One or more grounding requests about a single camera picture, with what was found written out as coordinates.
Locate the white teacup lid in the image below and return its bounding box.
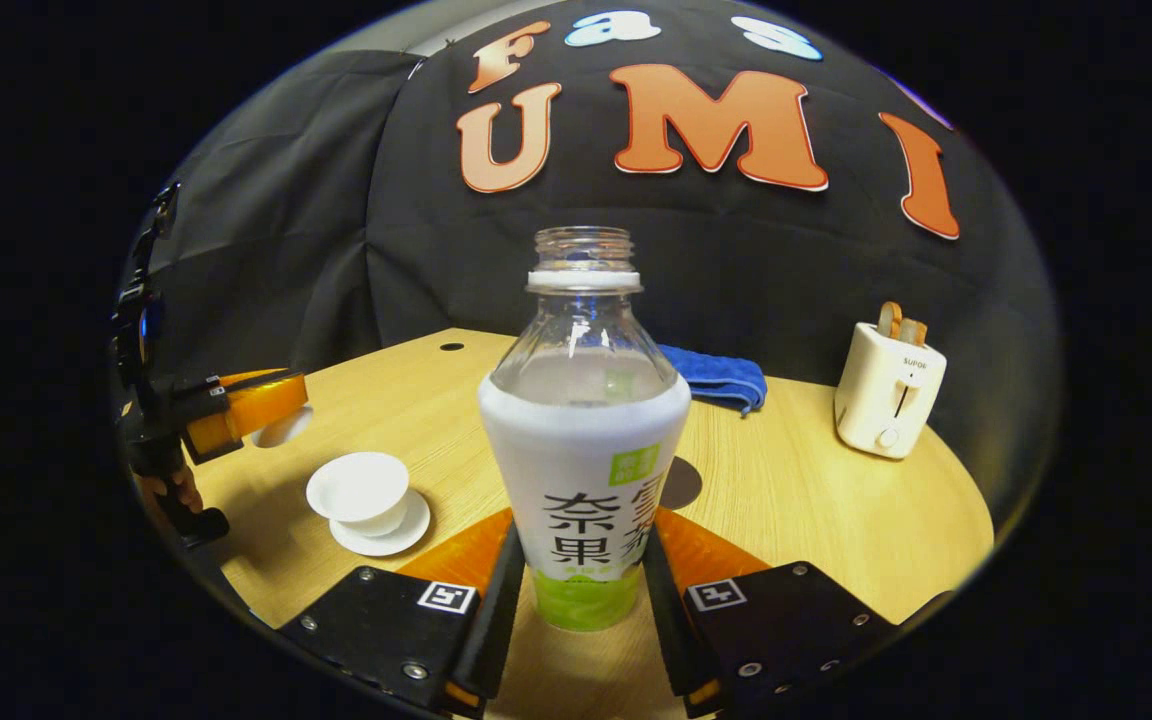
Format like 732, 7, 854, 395
251, 405, 314, 449

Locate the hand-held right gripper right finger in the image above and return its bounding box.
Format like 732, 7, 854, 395
641, 508, 902, 716

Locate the dark round coaster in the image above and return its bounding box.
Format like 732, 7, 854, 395
658, 456, 704, 511

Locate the clear water bottle white label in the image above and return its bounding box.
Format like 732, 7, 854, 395
477, 226, 693, 633

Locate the blue towel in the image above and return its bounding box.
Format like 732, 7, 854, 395
658, 344, 769, 416

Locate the white saucer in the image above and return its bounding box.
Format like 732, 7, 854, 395
329, 487, 432, 558

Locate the white teacup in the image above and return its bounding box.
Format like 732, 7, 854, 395
306, 451, 412, 538

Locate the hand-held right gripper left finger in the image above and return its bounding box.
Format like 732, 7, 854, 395
276, 508, 527, 716

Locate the white toaster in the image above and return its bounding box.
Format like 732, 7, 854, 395
834, 320, 948, 461

